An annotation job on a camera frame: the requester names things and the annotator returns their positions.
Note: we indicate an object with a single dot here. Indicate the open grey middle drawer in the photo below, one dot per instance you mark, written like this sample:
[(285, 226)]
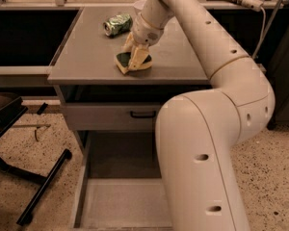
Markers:
[(120, 186)]

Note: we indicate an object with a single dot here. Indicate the green and yellow sponge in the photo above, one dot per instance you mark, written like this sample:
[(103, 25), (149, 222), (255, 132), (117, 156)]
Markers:
[(123, 63)]

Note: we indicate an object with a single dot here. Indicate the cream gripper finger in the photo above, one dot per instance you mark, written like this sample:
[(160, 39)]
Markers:
[(138, 58), (129, 43)]

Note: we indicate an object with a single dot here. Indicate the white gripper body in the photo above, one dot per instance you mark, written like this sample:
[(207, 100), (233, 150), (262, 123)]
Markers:
[(144, 30)]

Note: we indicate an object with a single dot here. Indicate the crushed green soda can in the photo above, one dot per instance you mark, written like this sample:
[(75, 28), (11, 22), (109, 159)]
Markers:
[(117, 25)]

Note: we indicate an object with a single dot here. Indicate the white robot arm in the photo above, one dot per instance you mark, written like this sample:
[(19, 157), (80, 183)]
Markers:
[(195, 130)]

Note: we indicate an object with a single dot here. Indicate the grey drawer cabinet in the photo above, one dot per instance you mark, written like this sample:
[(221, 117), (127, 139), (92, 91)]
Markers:
[(86, 72)]

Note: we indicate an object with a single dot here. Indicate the closed top drawer, black handle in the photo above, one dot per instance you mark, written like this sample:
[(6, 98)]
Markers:
[(111, 116)]

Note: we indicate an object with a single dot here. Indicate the white ceramic bowl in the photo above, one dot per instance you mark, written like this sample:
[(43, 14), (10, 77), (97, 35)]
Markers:
[(139, 5)]

